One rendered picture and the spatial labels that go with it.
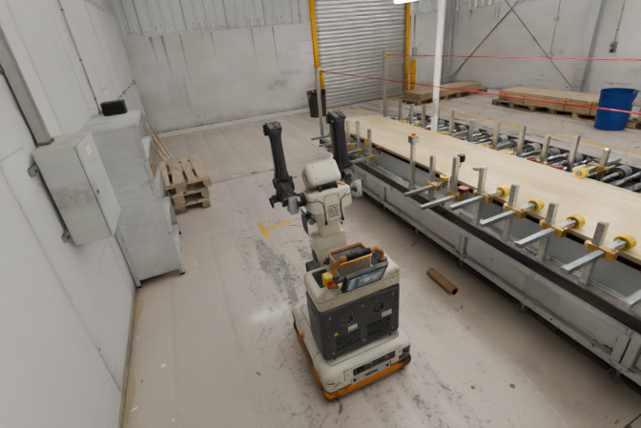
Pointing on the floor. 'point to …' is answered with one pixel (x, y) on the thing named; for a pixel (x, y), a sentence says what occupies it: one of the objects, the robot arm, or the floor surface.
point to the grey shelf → (137, 194)
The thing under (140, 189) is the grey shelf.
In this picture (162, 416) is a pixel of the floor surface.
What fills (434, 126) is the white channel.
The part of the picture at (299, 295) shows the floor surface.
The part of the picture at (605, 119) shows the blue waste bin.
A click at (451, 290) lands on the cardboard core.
